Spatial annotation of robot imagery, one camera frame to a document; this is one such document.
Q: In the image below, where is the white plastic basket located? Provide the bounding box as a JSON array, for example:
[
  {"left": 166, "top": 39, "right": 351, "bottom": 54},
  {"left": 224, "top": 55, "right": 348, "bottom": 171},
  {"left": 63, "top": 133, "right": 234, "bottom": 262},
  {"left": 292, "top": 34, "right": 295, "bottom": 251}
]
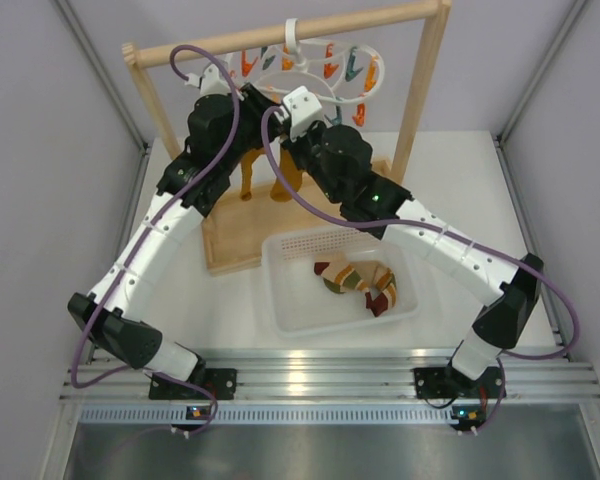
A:
[{"left": 261, "top": 226, "right": 420, "bottom": 338}]

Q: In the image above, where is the aluminium frame rail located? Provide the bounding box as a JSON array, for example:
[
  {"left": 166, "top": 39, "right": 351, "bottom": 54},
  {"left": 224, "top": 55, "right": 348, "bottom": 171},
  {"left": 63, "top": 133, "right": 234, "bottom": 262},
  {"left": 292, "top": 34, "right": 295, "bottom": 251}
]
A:
[{"left": 60, "top": 350, "right": 600, "bottom": 429}]

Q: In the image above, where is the white clip hanger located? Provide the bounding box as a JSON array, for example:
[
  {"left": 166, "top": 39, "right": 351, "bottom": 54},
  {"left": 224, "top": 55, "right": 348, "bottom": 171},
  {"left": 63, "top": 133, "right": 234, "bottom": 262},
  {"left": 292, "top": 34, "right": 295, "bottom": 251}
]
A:
[{"left": 223, "top": 18, "right": 386, "bottom": 127}]

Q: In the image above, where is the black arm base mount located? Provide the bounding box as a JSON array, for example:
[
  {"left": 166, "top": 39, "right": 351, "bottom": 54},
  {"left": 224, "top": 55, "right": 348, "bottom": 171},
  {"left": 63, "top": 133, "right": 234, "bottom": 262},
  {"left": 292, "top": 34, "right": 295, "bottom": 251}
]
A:
[{"left": 148, "top": 368, "right": 237, "bottom": 401}]

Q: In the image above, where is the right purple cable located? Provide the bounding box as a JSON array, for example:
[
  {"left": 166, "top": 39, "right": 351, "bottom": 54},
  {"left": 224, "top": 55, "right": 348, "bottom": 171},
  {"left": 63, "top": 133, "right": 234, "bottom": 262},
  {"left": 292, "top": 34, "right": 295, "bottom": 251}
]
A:
[{"left": 260, "top": 107, "right": 581, "bottom": 431}]

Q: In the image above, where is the striped socks pile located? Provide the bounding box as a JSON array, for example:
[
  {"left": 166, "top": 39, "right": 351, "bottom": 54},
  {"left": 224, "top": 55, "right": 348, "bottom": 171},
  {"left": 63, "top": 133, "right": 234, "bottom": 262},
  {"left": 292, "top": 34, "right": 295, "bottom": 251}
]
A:
[{"left": 313, "top": 253, "right": 398, "bottom": 317}]

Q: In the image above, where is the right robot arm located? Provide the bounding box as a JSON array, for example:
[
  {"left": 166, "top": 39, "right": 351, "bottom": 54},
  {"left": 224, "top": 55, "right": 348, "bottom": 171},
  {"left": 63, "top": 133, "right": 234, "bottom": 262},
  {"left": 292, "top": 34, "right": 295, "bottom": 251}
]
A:
[{"left": 281, "top": 122, "right": 544, "bottom": 397}]

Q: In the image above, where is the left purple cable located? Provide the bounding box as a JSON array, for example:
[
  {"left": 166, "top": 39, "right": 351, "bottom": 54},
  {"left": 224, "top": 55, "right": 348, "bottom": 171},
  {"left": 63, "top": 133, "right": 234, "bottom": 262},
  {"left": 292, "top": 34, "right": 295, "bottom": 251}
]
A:
[{"left": 68, "top": 44, "right": 244, "bottom": 432}]

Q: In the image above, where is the purple cable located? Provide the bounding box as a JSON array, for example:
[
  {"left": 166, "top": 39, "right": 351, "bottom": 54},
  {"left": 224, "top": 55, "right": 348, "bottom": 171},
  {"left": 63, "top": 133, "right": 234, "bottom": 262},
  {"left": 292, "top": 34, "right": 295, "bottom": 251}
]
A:
[
  {"left": 68, "top": 44, "right": 244, "bottom": 432},
  {"left": 260, "top": 107, "right": 581, "bottom": 431}
]

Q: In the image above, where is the wooden drying rack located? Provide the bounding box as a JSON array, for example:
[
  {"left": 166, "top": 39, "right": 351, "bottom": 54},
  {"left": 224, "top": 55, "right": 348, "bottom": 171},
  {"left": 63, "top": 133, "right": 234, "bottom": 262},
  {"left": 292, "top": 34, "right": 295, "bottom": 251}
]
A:
[{"left": 122, "top": 1, "right": 451, "bottom": 275}]

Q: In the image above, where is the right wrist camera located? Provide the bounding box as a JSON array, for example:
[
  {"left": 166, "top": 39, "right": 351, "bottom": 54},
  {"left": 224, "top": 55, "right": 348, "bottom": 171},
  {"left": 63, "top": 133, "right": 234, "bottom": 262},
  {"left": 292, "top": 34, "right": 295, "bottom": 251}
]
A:
[{"left": 274, "top": 86, "right": 323, "bottom": 141}]

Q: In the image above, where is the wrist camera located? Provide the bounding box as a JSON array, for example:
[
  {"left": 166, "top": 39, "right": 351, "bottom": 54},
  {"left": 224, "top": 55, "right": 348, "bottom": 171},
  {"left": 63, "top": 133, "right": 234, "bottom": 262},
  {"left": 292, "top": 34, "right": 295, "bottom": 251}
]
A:
[
  {"left": 274, "top": 86, "right": 323, "bottom": 141},
  {"left": 185, "top": 64, "right": 230, "bottom": 96}
]

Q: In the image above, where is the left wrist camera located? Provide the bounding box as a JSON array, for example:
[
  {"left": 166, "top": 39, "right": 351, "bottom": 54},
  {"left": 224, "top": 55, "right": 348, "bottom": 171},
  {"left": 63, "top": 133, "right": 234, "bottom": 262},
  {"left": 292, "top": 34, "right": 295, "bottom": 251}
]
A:
[{"left": 185, "top": 64, "right": 230, "bottom": 96}]

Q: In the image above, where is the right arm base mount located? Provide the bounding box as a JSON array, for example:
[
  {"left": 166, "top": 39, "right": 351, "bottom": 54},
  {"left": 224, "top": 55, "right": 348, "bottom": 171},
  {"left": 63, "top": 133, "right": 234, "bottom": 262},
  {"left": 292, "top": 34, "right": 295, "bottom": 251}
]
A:
[{"left": 413, "top": 365, "right": 506, "bottom": 402}]

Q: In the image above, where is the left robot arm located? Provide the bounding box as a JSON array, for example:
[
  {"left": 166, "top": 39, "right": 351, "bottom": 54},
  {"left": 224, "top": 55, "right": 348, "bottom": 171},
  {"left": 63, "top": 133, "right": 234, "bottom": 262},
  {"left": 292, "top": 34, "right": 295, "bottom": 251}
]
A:
[{"left": 68, "top": 84, "right": 274, "bottom": 397}]

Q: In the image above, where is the mustard yellow sock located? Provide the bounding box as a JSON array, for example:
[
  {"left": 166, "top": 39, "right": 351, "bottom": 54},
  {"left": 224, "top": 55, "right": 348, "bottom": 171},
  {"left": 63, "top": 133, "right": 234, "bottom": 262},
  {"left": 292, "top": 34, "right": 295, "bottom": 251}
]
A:
[
  {"left": 270, "top": 147, "right": 303, "bottom": 203},
  {"left": 240, "top": 148, "right": 264, "bottom": 201}
]

